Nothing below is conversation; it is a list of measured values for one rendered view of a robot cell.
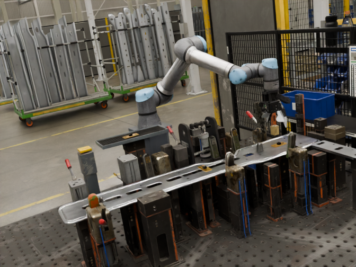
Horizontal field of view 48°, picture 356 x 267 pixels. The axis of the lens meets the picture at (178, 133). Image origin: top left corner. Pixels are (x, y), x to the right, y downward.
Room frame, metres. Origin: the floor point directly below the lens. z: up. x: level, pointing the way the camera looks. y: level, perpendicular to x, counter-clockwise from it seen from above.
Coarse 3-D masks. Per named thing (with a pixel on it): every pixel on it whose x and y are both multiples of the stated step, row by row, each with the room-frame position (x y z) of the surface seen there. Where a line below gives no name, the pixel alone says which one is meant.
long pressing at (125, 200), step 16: (256, 144) 2.10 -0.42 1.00; (272, 144) 2.07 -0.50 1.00; (304, 144) 2.00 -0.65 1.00; (224, 160) 1.93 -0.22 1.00; (240, 160) 1.90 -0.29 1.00; (256, 160) 1.87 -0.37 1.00; (160, 176) 1.83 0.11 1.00; (176, 176) 1.80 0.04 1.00; (192, 176) 1.77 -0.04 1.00; (208, 176) 1.76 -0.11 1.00; (112, 192) 1.72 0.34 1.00; (128, 192) 1.70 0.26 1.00; (144, 192) 1.67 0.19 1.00; (64, 208) 1.62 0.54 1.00; (80, 208) 1.59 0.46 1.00; (112, 208) 1.56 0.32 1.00
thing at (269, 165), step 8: (264, 168) 1.82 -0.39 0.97; (272, 168) 1.77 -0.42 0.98; (264, 176) 1.82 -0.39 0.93; (272, 176) 1.77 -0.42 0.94; (264, 184) 1.83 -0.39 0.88; (272, 184) 1.78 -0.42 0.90; (272, 192) 1.79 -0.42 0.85; (272, 200) 1.79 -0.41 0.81; (272, 208) 1.79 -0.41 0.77; (280, 208) 1.79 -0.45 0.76; (272, 216) 1.79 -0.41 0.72; (280, 216) 1.79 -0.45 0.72
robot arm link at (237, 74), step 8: (184, 40) 2.23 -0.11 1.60; (176, 48) 2.21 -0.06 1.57; (184, 48) 2.17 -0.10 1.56; (192, 48) 2.17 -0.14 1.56; (176, 56) 2.23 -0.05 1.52; (184, 56) 2.16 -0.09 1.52; (192, 56) 2.14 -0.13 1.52; (200, 56) 2.12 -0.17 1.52; (208, 56) 2.10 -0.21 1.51; (200, 64) 2.11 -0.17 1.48; (208, 64) 2.08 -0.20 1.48; (216, 64) 2.05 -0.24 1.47; (224, 64) 2.03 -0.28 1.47; (232, 64) 2.03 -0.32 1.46; (216, 72) 2.06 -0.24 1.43; (224, 72) 2.02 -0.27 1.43; (232, 72) 1.97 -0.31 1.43; (240, 72) 1.95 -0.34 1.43; (248, 72) 2.00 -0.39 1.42; (232, 80) 1.97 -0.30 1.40; (240, 80) 1.95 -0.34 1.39
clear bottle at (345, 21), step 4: (348, 12) 2.39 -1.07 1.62; (348, 16) 2.39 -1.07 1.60; (344, 20) 2.40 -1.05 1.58; (348, 20) 2.38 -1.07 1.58; (344, 24) 2.39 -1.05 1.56; (348, 24) 2.38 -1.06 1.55; (352, 24) 2.38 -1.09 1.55; (344, 32) 2.39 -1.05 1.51; (348, 32) 2.38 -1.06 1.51; (344, 36) 2.39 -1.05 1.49; (348, 36) 2.38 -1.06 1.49; (344, 40) 2.39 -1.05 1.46; (348, 40) 2.38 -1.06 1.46; (344, 44) 2.39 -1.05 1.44
